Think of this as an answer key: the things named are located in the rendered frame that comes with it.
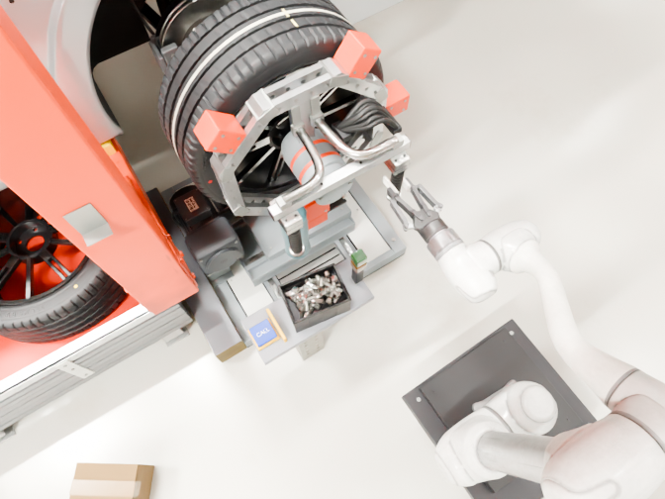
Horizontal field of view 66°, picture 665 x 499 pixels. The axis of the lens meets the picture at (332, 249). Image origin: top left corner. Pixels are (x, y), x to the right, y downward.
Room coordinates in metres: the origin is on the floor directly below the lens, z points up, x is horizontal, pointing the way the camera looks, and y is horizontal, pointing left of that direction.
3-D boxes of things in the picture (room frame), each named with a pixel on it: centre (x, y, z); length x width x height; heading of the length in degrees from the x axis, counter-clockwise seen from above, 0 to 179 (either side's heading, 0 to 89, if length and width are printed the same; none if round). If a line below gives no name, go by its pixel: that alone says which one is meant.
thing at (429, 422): (0.17, -0.57, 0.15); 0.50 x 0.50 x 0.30; 32
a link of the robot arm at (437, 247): (0.58, -0.31, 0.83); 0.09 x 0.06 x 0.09; 121
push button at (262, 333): (0.43, 0.23, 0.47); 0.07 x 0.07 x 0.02; 31
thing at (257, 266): (1.01, 0.21, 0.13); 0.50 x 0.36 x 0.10; 121
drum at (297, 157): (0.83, 0.04, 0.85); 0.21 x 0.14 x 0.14; 31
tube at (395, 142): (0.84, -0.07, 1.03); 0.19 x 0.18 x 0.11; 31
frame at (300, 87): (0.89, 0.08, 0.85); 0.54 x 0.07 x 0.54; 121
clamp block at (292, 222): (0.63, 0.12, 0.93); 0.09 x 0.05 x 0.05; 31
